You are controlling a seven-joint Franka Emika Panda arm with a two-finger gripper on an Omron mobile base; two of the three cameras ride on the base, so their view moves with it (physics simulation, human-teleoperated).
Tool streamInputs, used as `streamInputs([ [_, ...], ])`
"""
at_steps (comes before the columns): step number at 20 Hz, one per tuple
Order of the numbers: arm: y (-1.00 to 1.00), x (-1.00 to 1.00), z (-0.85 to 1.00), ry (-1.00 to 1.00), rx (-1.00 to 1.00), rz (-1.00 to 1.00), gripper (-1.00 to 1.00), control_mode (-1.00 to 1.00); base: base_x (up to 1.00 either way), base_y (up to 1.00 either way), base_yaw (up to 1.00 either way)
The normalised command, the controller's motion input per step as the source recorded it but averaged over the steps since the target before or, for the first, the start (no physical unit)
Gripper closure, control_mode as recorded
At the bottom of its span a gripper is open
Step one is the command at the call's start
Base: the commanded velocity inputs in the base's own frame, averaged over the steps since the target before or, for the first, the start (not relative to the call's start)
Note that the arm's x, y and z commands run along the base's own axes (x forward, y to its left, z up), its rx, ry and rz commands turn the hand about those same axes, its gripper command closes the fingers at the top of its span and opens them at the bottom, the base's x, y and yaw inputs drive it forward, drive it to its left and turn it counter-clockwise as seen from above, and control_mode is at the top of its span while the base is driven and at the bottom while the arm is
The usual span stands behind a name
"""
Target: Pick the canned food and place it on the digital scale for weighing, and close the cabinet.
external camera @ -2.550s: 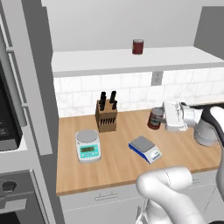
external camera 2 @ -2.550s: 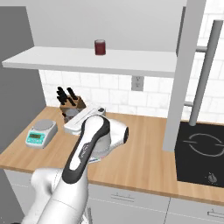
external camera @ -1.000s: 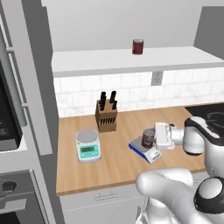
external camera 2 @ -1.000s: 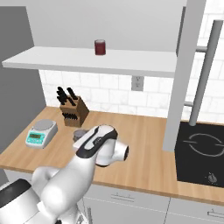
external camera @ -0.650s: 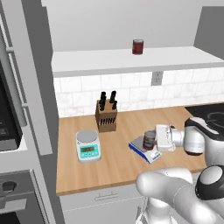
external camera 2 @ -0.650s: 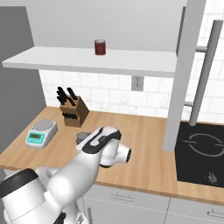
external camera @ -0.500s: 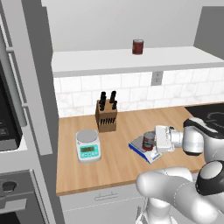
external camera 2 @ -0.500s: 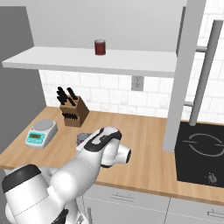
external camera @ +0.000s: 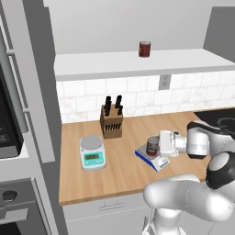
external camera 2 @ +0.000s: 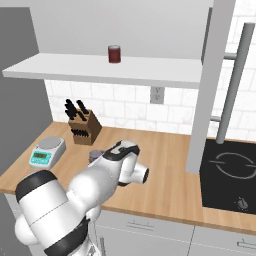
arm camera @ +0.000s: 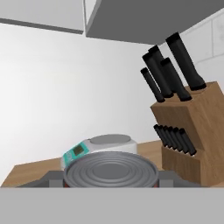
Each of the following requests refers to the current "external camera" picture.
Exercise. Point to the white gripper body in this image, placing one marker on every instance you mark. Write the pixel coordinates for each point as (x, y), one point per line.
(166, 143)

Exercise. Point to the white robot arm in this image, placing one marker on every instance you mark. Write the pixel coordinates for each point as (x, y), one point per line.
(195, 143)

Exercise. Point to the dark red food can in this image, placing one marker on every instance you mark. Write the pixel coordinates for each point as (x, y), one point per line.
(152, 146)
(144, 49)

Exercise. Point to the blue and white digital scale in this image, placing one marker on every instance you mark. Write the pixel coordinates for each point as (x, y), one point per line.
(159, 162)

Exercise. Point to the white and teal digital scale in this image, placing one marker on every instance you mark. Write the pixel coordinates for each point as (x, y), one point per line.
(92, 156)

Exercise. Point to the grey cabinet door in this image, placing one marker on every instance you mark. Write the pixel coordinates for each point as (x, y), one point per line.
(41, 91)
(220, 33)

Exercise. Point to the black hob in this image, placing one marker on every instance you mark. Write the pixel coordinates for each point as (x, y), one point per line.
(214, 117)

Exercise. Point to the wooden knife block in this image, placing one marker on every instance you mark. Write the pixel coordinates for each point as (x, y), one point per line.
(112, 126)

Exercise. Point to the grey drawer front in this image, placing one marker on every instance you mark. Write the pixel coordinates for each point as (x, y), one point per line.
(91, 208)

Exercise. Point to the black microwave oven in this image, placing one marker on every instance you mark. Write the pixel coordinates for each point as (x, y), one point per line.
(7, 128)

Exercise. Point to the grey built-in oven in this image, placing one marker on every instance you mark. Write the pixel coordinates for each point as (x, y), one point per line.
(15, 208)

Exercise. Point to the grey wall outlet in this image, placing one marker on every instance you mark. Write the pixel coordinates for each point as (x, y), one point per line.
(164, 82)

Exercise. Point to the white open wall cabinet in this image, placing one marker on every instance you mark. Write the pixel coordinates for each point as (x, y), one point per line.
(122, 64)

